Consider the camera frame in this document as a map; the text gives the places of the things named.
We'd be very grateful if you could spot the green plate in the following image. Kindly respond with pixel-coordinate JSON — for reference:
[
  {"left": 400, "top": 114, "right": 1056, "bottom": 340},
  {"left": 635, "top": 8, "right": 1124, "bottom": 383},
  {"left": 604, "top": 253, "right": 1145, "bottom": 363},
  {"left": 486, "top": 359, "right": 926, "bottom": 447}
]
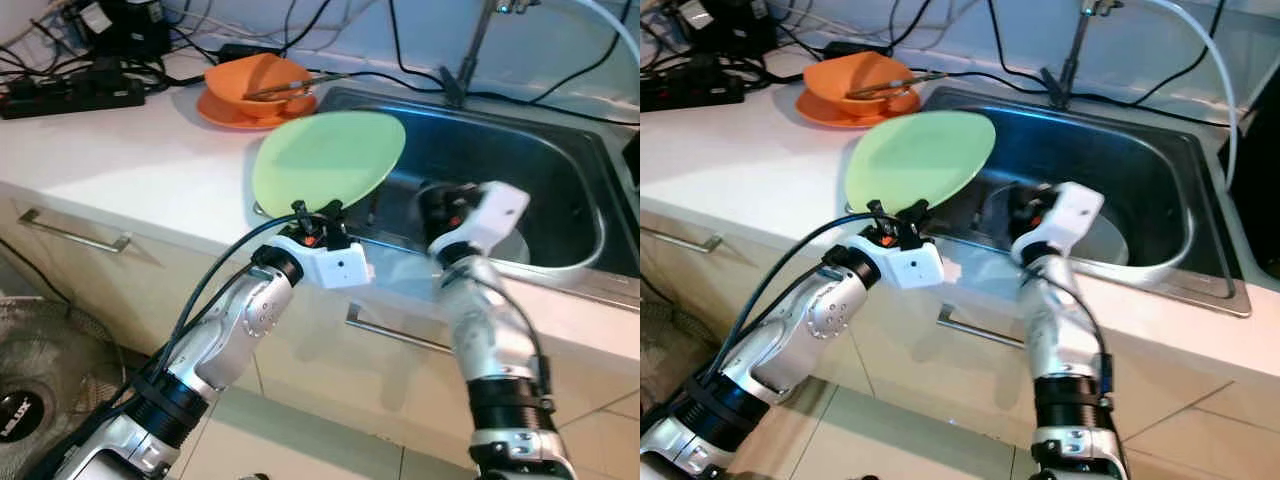
[
  {"left": 843, "top": 110, "right": 998, "bottom": 214},
  {"left": 250, "top": 110, "right": 408, "bottom": 217}
]

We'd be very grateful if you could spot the white bowl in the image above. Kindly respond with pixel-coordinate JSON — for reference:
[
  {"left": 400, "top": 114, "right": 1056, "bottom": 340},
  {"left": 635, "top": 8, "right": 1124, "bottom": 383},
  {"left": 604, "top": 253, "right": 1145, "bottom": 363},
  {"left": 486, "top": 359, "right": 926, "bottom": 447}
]
[
  {"left": 1080, "top": 205, "right": 1136, "bottom": 269},
  {"left": 490, "top": 225, "right": 533, "bottom": 266}
]

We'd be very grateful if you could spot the white kitchen cabinet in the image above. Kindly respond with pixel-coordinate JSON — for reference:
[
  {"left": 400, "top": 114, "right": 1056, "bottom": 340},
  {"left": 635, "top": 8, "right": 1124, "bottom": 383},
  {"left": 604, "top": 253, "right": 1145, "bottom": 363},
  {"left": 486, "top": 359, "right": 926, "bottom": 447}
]
[
  {"left": 640, "top": 190, "right": 1280, "bottom": 461},
  {"left": 0, "top": 180, "right": 641, "bottom": 471}
]

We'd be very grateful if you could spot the stainless steel sink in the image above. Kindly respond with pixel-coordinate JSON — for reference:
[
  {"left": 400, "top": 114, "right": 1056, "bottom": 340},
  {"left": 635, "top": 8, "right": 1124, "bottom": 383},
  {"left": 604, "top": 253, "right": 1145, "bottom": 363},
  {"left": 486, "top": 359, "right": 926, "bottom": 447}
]
[
  {"left": 905, "top": 85, "right": 1253, "bottom": 319},
  {"left": 315, "top": 85, "right": 641, "bottom": 306}
]

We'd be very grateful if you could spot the orange plate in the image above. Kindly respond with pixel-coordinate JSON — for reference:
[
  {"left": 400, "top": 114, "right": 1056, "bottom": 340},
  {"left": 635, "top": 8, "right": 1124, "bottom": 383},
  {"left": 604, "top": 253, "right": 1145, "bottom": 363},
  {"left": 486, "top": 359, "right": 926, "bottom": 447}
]
[
  {"left": 196, "top": 88, "right": 319, "bottom": 132},
  {"left": 795, "top": 88, "right": 923, "bottom": 129}
]

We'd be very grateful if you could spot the metal utensil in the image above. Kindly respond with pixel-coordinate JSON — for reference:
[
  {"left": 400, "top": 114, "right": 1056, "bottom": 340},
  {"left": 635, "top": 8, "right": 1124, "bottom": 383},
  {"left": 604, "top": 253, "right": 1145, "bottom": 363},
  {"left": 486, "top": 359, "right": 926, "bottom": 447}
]
[
  {"left": 845, "top": 70, "right": 949, "bottom": 101},
  {"left": 243, "top": 72, "right": 351, "bottom": 103}
]

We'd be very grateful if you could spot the orange bowl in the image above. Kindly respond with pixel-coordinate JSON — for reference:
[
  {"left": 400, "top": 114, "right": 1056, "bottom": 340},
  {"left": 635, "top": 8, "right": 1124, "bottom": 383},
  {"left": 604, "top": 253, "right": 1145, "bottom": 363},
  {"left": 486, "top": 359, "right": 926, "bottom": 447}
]
[
  {"left": 204, "top": 53, "right": 314, "bottom": 116},
  {"left": 802, "top": 50, "right": 916, "bottom": 116}
]

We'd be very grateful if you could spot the metal faucet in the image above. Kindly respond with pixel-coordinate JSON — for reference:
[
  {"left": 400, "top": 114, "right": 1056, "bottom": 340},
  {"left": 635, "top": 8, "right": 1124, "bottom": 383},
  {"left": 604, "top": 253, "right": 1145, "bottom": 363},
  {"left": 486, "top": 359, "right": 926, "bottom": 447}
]
[
  {"left": 440, "top": 0, "right": 531, "bottom": 109},
  {"left": 1040, "top": 0, "right": 1116, "bottom": 109}
]

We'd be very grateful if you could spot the black power strip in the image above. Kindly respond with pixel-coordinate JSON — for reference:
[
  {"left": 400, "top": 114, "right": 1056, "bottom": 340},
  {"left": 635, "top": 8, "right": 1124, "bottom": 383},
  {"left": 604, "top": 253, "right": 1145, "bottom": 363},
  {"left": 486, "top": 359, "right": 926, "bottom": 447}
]
[
  {"left": 640, "top": 65, "right": 746, "bottom": 113},
  {"left": 0, "top": 68, "right": 146, "bottom": 121}
]

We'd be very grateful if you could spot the black appliance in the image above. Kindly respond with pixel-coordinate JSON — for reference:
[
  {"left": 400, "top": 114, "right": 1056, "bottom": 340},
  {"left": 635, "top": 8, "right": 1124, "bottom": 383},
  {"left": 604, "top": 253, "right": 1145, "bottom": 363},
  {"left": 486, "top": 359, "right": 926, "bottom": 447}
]
[{"left": 1218, "top": 95, "right": 1280, "bottom": 283}]

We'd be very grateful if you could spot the black power adapter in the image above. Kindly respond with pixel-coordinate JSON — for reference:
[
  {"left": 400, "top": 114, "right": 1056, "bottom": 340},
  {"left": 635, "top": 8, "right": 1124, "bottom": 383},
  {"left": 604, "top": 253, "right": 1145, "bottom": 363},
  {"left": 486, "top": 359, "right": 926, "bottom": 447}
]
[
  {"left": 75, "top": 0, "right": 171, "bottom": 59},
  {"left": 675, "top": 0, "right": 771, "bottom": 56}
]

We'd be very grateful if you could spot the grey floor fan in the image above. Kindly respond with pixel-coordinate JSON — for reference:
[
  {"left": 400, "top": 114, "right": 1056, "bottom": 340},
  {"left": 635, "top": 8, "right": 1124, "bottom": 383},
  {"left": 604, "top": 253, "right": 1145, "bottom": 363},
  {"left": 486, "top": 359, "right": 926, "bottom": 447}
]
[{"left": 0, "top": 295, "right": 126, "bottom": 480}]

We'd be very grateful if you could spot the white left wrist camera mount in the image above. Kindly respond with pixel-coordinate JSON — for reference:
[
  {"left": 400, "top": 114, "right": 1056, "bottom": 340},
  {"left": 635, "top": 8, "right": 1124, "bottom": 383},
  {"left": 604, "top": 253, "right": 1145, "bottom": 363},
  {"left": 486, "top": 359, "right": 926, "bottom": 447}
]
[
  {"left": 868, "top": 240, "right": 963, "bottom": 291},
  {"left": 268, "top": 232, "right": 373, "bottom": 291}
]

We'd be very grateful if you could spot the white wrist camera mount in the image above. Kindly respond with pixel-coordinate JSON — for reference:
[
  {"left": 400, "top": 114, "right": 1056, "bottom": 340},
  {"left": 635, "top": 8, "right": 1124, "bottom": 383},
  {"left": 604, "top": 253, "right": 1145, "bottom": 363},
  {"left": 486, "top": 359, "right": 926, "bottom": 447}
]
[
  {"left": 428, "top": 180, "right": 531, "bottom": 259},
  {"left": 268, "top": 232, "right": 373, "bottom": 291},
  {"left": 1010, "top": 180, "right": 1106, "bottom": 263},
  {"left": 868, "top": 240, "right": 963, "bottom": 291}
]

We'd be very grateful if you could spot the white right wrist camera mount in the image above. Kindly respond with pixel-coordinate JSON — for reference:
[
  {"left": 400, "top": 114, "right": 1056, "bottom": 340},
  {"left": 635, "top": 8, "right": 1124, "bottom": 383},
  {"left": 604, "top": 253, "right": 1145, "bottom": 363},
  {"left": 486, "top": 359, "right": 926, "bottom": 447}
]
[
  {"left": 428, "top": 180, "right": 531, "bottom": 259},
  {"left": 1010, "top": 180, "right": 1106, "bottom": 263}
]

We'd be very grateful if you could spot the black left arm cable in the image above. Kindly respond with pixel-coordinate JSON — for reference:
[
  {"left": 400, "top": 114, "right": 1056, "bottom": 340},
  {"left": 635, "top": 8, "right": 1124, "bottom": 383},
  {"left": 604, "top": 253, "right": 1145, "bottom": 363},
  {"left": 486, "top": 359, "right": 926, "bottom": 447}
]
[
  {"left": 100, "top": 212, "right": 331, "bottom": 421},
  {"left": 700, "top": 212, "right": 901, "bottom": 401}
]

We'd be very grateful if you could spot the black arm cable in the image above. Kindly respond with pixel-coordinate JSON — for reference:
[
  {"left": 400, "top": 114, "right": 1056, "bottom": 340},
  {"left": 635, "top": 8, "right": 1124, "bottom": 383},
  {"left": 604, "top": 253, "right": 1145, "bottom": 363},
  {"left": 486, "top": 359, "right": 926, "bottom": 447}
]
[
  {"left": 470, "top": 265, "right": 556, "bottom": 401},
  {"left": 1040, "top": 270, "right": 1116, "bottom": 401},
  {"left": 100, "top": 212, "right": 331, "bottom": 421},
  {"left": 700, "top": 212, "right": 901, "bottom": 401}
]

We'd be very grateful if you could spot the silver drawer handle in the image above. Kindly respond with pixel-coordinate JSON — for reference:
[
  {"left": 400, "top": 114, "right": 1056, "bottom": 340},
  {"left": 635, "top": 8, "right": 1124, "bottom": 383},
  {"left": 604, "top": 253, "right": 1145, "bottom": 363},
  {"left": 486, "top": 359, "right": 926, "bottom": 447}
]
[
  {"left": 18, "top": 208, "right": 133, "bottom": 254},
  {"left": 937, "top": 305, "right": 1026, "bottom": 351},
  {"left": 640, "top": 225, "right": 723, "bottom": 254},
  {"left": 345, "top": 303, "right": 451, "bottom": 353}
]

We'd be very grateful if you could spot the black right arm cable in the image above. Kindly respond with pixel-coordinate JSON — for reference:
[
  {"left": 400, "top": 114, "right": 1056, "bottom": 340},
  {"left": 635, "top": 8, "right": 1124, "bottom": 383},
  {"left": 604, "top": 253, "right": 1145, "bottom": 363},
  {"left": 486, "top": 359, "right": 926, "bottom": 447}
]
[
  {"left": 470, "top": 265, "right": 556, "bottom": 401},
  {"left": 1040, "top": 270, "right": 1116, "bottom": 401}
]

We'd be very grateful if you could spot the hanging black cable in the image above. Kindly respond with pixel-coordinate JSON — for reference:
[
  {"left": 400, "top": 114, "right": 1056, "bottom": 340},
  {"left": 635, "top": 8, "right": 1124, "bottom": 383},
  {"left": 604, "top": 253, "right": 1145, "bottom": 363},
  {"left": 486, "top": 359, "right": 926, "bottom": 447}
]
[{"left": 0, "top": 238, "right": 71, "bottom": 306}]

